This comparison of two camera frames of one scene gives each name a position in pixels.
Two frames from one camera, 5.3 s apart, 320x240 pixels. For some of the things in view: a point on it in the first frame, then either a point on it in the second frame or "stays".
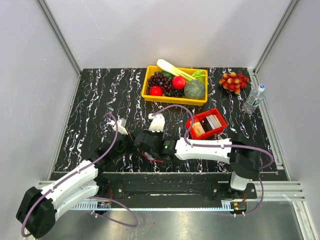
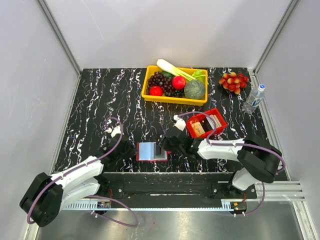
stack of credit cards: [208, 123] stays
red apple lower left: [156, 90] stays
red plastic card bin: [206, 124] stays
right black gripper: [160, 134] -> [165, 145]
